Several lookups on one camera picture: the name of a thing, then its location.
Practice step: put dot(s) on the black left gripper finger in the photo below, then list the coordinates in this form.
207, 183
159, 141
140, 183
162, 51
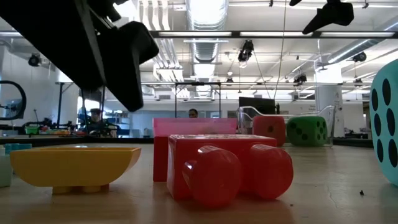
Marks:
124, 84
136, 42

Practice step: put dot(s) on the small red brick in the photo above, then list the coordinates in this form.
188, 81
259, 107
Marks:
161, 161

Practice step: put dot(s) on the yellow long curved brick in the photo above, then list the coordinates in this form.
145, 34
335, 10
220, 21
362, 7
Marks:
71, 168

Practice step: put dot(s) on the teal plush die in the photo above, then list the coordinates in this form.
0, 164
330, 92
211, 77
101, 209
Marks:
384, 109

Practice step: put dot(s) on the red plush die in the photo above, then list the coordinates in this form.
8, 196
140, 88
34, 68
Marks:
264, 124

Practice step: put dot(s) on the green plush die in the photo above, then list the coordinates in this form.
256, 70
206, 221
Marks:
311, 140

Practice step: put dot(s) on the background black robot arm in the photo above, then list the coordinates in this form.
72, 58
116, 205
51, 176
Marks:
48, 120

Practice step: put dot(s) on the person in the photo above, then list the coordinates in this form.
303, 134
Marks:
193, 113
98, 124

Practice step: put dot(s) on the pink plastic bin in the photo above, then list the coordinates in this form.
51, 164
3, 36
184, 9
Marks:
192, 127

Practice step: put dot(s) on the white building pillar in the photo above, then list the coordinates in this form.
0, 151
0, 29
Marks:
329, 105

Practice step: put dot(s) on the small green basket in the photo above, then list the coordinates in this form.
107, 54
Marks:
32, 130

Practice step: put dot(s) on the black background monitor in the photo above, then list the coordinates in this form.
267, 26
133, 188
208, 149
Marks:
256, 105

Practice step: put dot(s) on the sky blue square brick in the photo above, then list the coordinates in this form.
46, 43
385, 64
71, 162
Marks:
18, 147

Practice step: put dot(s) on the clear plastic container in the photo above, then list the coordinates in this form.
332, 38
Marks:
245, 121

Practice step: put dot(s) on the large red brick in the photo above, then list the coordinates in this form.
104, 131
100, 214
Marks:
217, 174

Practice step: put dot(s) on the pale teal square brick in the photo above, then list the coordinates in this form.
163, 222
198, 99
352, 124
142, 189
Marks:
4, 171

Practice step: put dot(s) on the black hanging camera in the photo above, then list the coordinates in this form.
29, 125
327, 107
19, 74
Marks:
300, 78
360, 57
245, 51
34, 60

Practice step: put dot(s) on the black aluminium rig frame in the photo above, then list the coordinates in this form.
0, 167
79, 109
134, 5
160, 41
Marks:
235, 34

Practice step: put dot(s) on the silver ceiling air duct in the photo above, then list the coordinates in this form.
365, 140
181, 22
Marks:
206, 51

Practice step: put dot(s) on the background black rig frame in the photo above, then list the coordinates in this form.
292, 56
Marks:
199, 83

